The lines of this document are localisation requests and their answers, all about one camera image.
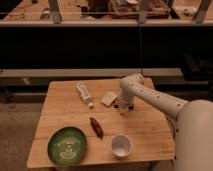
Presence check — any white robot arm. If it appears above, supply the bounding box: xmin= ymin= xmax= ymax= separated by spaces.
xmin=118 ymin=73 xmax=213 ymax=171

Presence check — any green ceramic plate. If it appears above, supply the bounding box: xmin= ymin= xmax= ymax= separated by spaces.
xmin=47 ymin=127 xmax=87 ymax=167

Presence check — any wooden folding table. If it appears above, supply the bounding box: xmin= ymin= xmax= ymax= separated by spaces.
xmin=27 ymin=79 xmax=175 ymax=168

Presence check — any white plastic bottle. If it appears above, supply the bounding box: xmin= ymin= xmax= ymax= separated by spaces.
xmin=76 ymin=82 xmax=94 ymax=108

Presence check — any white paper cup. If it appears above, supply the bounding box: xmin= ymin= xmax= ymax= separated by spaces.
xmin=110 ymin=134 xmax=133 ymax=159

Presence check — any beige sponge block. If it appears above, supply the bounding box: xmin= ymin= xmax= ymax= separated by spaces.
xmin=100 ymin=91 xmax=117 ymax=107

